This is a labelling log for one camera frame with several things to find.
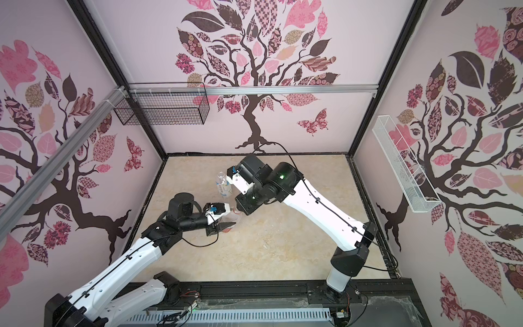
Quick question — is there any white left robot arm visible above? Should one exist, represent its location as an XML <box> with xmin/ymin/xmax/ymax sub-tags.
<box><xmin>44</xmin><ymin>193</ymin><xmax>231</xmax><ymax>326</ymax></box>

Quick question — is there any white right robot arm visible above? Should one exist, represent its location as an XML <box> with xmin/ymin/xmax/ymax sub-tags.
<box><xmin>226</xmin><ymin>154</ymin><xmax>377</xmax><ymax>294</ymax></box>

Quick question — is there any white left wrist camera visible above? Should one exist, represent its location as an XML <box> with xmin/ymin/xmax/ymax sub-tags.
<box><xmin>203</xmin><ymin>202</ymin><xmax>231</xmax><ymax>226</ymax></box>

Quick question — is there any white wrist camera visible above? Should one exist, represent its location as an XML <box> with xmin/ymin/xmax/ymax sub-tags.
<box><xmin>203</xmin><ymin>202</ymin><xmax>231</xmax><ymax>226</ymax></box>
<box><xmin>227</xmin><ymin>166</ymin><xmax>254</xmax><ymax>195</ymax></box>

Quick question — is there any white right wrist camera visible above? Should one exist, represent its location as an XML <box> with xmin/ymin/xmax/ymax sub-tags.
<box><xmin>227</xmin><ymin>166</ymin><xmax>254</xmax><ymax>195</ymax></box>

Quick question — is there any white slotted cable duct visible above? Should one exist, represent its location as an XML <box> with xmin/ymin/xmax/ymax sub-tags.
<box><xmin>119</xmin><ymin>308</ymin><xmax>333</xmax><ymax>326</ymax></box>

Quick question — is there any black wire basket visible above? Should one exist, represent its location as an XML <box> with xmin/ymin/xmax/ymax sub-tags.
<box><xmin>114</xmin><ymin>82</ymin><xmax>211</xmax><ymax>125</ymax></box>

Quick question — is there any aluminium rail back wall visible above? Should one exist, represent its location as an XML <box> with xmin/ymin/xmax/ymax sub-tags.
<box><xmin>130</xmin><ymin>84</ymin><xmax>379</xmax><ymax>95</ymax></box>

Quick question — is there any aluminium rail wall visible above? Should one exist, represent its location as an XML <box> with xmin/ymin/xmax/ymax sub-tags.
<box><xmin>1</xmin><ymin>86</ymin><xmax>126</xmax><ymax>238</ymax></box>
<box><xmin>130</xmin><ymin>84</ymin><xmax>379</xmax><ymax>95</ymax></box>

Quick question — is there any white wire shelf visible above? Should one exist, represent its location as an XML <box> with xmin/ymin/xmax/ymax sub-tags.
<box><xmin>372</xmin><ymin>115</ymin><xmax>443</xmax><ymax>213</ymax></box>

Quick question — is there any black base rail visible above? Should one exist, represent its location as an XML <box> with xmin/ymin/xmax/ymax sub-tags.
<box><xmin>138</xmin><ymin>279</ymin><xmax>431</xmax><ymax>326</ymax></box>

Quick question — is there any aluminium rail left wall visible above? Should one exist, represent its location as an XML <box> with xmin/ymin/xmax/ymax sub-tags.
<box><xmin>1</xmin><ymin>86</ymin><xmax>126</xmax><ymax>238</ymax></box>

